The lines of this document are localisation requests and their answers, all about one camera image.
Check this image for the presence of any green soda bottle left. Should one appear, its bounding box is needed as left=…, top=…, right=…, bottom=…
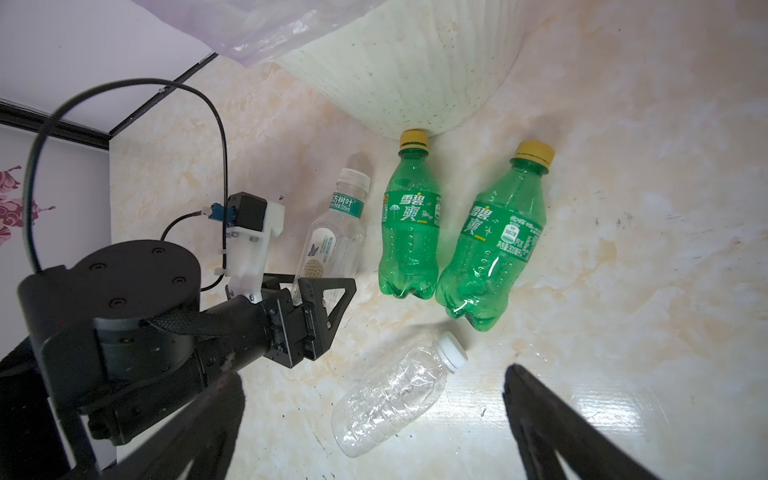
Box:
left=378, top=129, right=441, bottom=300

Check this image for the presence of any clear bottle white cap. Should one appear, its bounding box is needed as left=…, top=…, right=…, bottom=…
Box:
left=331, top=332, right=468, bottom=458

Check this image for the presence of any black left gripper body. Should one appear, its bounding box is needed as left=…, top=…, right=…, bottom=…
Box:
left=86, top=290, right=312, bottom=445

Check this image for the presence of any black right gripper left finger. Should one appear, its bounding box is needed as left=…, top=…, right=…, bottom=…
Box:
left=100, top=371, right=245, bottom=479

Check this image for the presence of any green soda bottle right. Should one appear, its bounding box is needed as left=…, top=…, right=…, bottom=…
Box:
left=435, top=140, right=555, bottom=332

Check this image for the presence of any green soda bottle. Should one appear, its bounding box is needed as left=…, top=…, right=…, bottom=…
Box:
left=435, top=140, right=555, bottom=332
left=378, top=129, right=441, bottom=300

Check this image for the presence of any pink plastic bin liner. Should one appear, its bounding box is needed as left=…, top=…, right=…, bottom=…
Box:
left=137, top=0, right=381, bottom=67

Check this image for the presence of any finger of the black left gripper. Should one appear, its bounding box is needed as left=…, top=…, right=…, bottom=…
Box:
left=262, top=273, right=295, bottom=292
left=298, top=278, right=357, bottom=360

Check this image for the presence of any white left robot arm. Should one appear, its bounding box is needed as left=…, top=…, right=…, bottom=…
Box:
left=1, top=240, right=356, bottom=479

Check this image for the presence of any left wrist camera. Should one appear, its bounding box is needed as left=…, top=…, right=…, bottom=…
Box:
left=204, top=192, right=285, bottom=304

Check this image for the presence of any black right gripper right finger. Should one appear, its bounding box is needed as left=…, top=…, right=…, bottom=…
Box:
left=503, top=364, right=656, bottom=479

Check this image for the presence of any white ribbed waste bin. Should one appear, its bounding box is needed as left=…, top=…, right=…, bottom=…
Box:
left=278, top=0, right=526, bottom=138

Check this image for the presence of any clear bottle green label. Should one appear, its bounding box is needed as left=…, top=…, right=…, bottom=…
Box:
left=291, top=168, right=371, bottom=305

